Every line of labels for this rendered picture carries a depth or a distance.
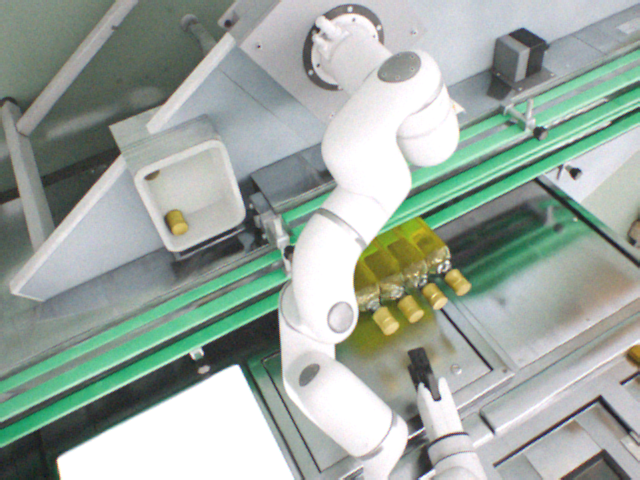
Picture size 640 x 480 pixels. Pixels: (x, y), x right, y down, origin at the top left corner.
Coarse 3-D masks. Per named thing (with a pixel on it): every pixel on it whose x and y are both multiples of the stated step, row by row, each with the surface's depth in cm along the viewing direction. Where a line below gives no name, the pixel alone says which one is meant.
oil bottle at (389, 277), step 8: (368, 248) 122; (376, 248) 122; (360, 256) 121; (368, 256) 121; (376, 256) 120; (384, 256) 120; (368, 264) 119; (376, 264) 119; (384, 264) 119; (392, 264) 119; (376, 272) 118; (384, 272) 117; (392, 272) 117; (400, 272) 117; (376, 280) 117; (384, 280) 116; (392, 280) 116; (400, 280) 116; (384, 288) 116; (392, 288) 116; (384, 296) 118
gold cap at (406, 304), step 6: (402, 300) 114; (408, 300) 114; (402, 306) 114; (408, 306) 113; (414, 306) 113; (402, 312) 114; (408, 312) 113; (414, 312) 112; (420, 312) 113; (408, 318) 113; (414, 318) 113
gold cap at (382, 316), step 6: (378, 312) 112; (384, 312) 112; (378, 318) 112; (384, 318) 111; (390, 318) 111; (378, 324) 112; (384, 324) 111; (390, 324) 110; (396, 324) 111; (384, 330) 111; (390, 330) 111
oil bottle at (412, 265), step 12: (396, 228) 125; (384, 240) 123; (396, 240) 123; (396, 252) 121; (408, 252) 120; (396, 264) 119; (408, 264) 118; (420, 264) 118; (408, 276) 117; (420, 276) 118
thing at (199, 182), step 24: (216, 144) 102; (144, 168) 99; (168, 168) 110; (192, 168) 112; (216, 168) 115; (144, 192) 102; (168, 192) 113; (192, 192) 116; (216, 192) 119; (192, 216) 119; (216, 216) 119; (240, 216) 117; (168, 240) 112; (192, 240) 116
